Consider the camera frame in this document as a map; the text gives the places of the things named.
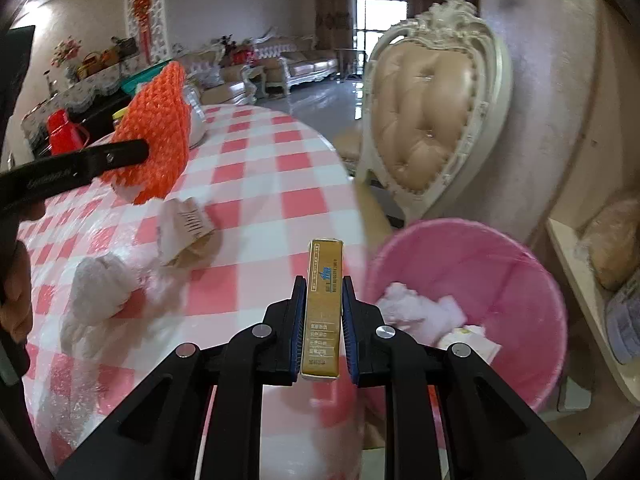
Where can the white ceramic teapot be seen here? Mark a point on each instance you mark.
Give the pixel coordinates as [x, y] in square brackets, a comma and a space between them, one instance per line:
[196, 120]

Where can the brown patterned curtain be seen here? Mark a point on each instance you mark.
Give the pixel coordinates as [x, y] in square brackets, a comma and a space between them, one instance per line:
[332, 20]

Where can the cream wall shelf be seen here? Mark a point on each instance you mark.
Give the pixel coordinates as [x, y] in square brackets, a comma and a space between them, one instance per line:
[575, 280]

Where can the crumpled white paper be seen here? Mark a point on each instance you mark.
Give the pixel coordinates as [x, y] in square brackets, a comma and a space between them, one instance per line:
[415, 310]

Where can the grey-blue round container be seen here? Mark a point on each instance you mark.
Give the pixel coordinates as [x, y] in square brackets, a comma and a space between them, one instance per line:
[625, 325]

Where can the white lace cloth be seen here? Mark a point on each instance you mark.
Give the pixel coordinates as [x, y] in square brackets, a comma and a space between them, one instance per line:
[95, 87]

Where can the white lattice screen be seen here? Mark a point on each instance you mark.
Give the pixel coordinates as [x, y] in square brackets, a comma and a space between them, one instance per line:
[157, 20]

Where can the person's left hand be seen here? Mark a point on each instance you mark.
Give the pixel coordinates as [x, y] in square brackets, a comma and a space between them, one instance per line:
[16, 300]

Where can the balcony window door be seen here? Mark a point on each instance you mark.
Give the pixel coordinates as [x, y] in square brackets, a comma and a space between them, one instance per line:
[380, 30]

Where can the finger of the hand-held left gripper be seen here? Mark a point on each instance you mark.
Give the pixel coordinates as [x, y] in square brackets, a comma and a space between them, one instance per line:
[117, 156]

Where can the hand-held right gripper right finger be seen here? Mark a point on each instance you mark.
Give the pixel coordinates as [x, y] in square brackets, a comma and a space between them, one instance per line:
[348, 332]

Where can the green and white bag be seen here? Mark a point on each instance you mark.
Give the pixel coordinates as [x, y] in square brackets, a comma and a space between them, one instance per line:
[145, 80]

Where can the cream carved armchair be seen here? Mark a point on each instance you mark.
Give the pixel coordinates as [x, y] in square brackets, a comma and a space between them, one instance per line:
[225, 80]

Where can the crumpled white tissue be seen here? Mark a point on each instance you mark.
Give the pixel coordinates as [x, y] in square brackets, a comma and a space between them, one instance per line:
[100, 295]

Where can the wicker basket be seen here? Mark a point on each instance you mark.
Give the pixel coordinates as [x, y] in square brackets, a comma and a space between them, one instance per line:
[91, 66]

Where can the cream carved padded chair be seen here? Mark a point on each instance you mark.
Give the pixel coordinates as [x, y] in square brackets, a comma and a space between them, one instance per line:
[430, 110]

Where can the black piano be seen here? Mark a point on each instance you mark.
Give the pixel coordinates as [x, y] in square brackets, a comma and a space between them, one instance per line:
[100, 110]

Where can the dark handbag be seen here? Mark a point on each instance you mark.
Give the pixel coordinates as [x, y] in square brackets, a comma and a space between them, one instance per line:
[125, 47]

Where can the vase of pink flowers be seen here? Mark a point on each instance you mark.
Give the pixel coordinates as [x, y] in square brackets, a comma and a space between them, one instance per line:
[66, 57]

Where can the red knot wall ornament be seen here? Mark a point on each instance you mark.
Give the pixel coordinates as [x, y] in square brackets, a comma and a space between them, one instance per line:
[143, 15]

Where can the gold cardboard box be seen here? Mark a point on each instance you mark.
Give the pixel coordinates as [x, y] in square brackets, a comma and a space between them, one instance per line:
[322, 320]

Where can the pink plastic bin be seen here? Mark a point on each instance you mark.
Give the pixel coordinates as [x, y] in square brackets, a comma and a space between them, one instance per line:
[520, 310]

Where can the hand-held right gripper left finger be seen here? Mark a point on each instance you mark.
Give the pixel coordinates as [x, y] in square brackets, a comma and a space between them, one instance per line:
[298, 332]

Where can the torn white paper packaging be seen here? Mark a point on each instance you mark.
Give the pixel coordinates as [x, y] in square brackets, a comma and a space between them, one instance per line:
[185, 232]

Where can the cream carved sofa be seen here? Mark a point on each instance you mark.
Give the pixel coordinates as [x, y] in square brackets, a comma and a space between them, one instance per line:
[305, 62]

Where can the pale printed wrapper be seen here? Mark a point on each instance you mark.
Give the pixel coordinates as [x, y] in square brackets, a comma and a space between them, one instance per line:
[475, 342]

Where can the yellow-lidded glass jar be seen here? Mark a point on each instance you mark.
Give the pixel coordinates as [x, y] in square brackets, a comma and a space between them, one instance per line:
[120, 117]

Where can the red thermos jug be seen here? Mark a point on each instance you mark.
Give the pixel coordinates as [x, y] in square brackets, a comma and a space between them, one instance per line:
[66, 132]

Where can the orange foam net sleeve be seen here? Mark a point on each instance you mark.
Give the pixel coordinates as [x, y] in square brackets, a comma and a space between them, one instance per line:
[150, 130]

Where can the brown plastic-wrapped bundle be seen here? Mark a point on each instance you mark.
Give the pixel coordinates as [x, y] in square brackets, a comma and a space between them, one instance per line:
[612, 240]

